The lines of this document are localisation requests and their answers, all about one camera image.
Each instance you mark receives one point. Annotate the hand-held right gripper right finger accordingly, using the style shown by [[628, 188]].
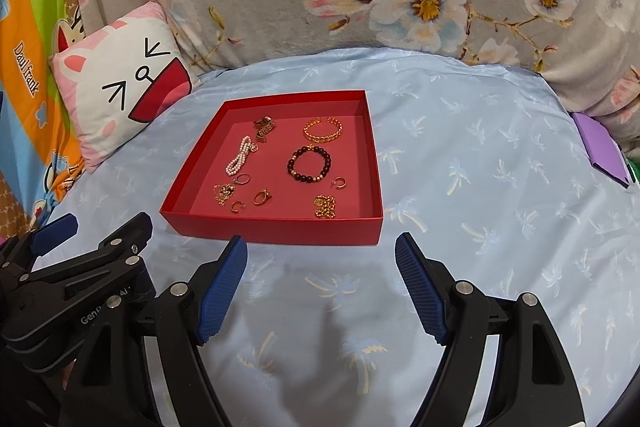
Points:
[[420, 292]]

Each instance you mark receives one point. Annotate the green item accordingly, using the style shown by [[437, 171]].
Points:
[[634, 172]]

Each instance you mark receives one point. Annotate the red cardboard box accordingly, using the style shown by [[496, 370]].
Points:
[[280, 230]]

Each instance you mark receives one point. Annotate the light blue palm bedsheet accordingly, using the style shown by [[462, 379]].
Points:
[[475, 157]]

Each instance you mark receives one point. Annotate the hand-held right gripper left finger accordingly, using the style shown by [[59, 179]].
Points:
[[220, 294]]

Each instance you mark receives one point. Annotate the purple box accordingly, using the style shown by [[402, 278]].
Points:
[[595, 142]]

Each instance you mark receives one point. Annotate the colourful cartoon blanket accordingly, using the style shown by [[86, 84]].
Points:
[[30, 57]]

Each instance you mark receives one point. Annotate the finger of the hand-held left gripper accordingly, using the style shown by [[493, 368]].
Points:
[[100, 262], [55, 231]]

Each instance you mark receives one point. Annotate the cartoon face pillow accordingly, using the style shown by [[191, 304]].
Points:
[[110, 72]]

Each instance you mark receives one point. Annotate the gold hoop earring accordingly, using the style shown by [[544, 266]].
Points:
[[234, 207], [344, 183]]

